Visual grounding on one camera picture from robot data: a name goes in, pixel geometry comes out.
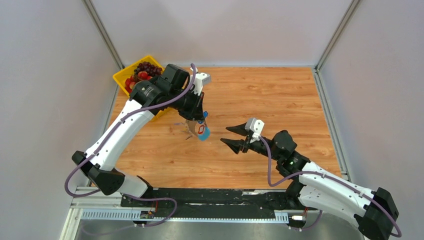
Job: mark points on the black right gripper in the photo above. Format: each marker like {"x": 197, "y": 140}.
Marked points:
{"x": 237, "y": 145}

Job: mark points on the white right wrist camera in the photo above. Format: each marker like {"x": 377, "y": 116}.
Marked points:
{"x": 254, "y": 129}

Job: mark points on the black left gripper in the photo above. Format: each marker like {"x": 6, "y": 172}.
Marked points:
{"x": 196, "y": 113}

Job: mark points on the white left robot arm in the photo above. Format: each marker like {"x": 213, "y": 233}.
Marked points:
{"x": 175, "y": 88}

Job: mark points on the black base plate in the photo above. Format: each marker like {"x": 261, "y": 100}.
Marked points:
{"x": 208, "y": 203}

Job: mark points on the yellow plastic fruit bin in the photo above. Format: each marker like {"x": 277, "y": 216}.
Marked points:
{"x": 121, "y": 76}

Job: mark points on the red key tag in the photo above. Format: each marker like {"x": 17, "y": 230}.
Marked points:
{"x": 201, "y": 129}

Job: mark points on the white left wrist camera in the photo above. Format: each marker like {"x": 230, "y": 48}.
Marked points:
{"x": 199, "y": 80}

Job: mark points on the purple grape bunch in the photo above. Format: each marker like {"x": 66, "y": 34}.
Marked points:
{"x": 151, "y": 69}

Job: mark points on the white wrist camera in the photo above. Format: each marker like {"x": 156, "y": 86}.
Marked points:
{"x": 199, "y": 80}
{"x": 254, "y": 129}

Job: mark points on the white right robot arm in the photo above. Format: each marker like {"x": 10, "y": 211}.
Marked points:
{"x": 372, "y": 211}

